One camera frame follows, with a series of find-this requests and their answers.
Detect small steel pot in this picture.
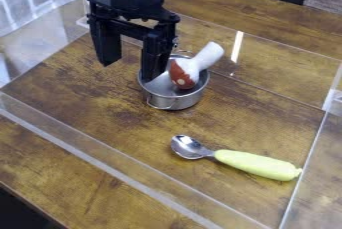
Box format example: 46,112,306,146
137,49,211,111

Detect clear acrylic front barrier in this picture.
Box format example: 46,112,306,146
0,92,272,229

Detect clear acrylic triangle bracket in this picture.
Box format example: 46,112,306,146
76,16,90,29

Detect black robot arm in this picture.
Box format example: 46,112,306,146
87,0,181,82

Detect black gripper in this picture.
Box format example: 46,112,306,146
87,0,181,82

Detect clear acrylic right barrier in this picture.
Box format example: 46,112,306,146
280,63,342,229

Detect green handled metal spoon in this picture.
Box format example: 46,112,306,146
171,135,302,181

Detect red white toy mushroom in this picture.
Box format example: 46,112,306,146
169,42,225,89

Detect clear acrylic barrier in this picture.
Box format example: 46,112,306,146
280,63,342,229
0,92,272,229

